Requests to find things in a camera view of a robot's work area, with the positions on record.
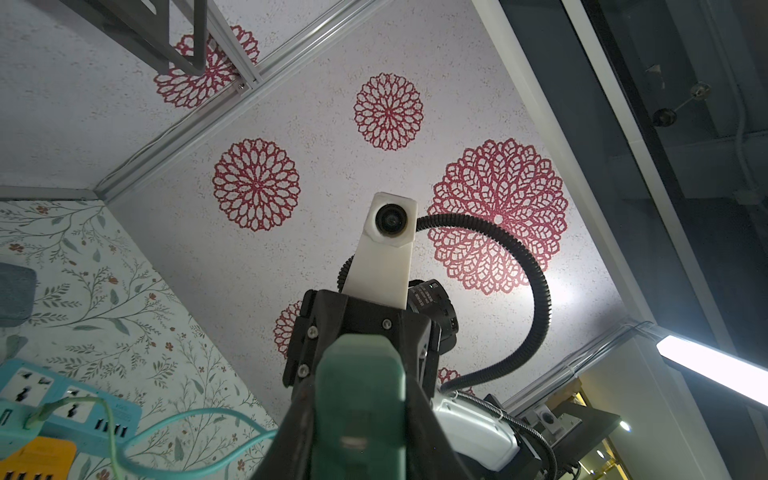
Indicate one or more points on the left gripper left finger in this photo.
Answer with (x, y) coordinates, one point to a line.
(289, 455)

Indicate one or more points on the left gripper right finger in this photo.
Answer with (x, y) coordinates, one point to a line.
(429, 454)

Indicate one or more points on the orange power strip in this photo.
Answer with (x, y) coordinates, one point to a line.
(41, 459)

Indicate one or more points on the teal power strip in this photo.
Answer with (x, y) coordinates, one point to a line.
(86, 421)

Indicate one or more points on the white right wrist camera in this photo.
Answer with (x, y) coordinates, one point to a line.
(380, 270)

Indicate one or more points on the grey wall shelf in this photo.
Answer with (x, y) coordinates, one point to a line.
(143, 28)

